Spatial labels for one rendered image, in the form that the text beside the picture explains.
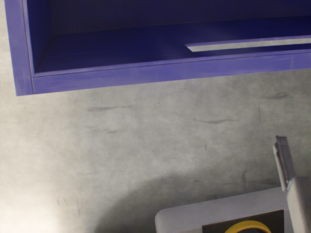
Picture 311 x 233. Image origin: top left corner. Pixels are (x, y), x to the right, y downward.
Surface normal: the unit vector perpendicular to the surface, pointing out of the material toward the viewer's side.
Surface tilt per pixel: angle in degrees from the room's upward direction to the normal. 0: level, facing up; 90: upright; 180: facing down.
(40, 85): 0
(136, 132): 0
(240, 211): 90
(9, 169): 0
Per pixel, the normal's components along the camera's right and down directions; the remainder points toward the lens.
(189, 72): 0.13, 0.29
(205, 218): -0.13, -0.94
